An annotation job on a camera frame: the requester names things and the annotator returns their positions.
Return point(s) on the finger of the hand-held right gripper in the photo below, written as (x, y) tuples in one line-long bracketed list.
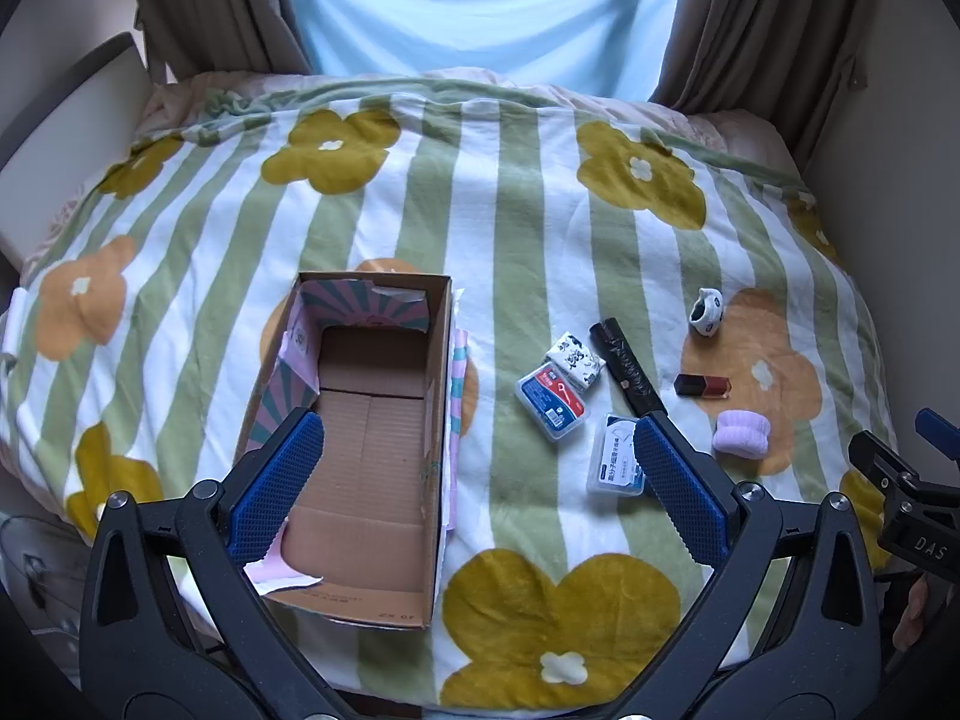
[(881, 461), (941, 431)]

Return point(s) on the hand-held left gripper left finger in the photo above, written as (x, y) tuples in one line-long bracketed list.
[(279, 476)]

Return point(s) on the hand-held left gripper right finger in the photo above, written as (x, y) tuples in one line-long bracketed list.
[(675, 491)]

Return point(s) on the clear blue label case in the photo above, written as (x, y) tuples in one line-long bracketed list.
[(611, 457)]

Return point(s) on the lavender sock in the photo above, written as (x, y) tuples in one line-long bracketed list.
[(741, 433)]

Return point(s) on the cardboard box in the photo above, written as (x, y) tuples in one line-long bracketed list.
[(367, 465)]

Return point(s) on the dark red lipstick tube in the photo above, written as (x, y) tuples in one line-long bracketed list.
[(703, 384)]

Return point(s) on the black trash bag roll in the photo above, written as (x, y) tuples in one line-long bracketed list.
[(626, 367)]

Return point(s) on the red and blue floss box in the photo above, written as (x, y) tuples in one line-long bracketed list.
[(551, 401)]

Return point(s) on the black-and-white printed tissue pack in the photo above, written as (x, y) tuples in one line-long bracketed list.
[(574, 361)]

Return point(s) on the person's right hand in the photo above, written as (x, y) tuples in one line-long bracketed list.
[(911, 615)]

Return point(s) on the white rolled sock with dark print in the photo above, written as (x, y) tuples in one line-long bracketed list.
[(706, 313)]

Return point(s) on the floral striped blanket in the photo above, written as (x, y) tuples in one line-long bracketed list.
[(510, 240)]

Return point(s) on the brown curtain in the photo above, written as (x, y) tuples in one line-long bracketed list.
[(210, 7), (757, 22)]

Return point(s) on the light blue sheer curtain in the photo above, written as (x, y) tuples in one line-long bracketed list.
[(480, 7)]

